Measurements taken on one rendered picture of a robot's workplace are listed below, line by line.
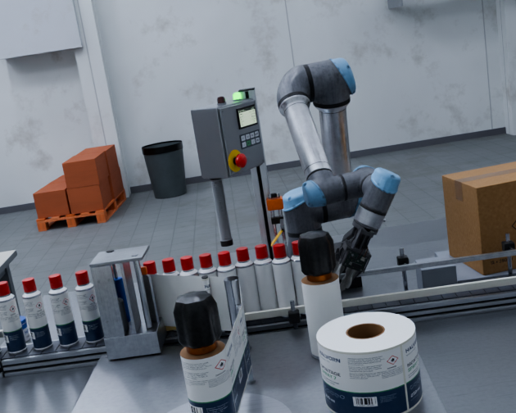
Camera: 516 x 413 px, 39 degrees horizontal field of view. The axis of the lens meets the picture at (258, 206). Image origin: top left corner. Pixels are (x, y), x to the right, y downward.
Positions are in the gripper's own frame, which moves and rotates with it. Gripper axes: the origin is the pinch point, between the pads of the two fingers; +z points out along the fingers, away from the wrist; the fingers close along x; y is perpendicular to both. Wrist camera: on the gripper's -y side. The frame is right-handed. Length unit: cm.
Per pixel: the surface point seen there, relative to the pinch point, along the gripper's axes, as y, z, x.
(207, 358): 65, 3, -31
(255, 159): -8.1, -24.0, -33.6
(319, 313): 32.6, -2.4, -8.5
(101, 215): -556, 177, -140
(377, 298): 5.1, -2.9, 10.4
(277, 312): 5.1, 10.8, -13.4
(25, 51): -664, 59, -297
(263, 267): 2.3, 1.1, -21.2
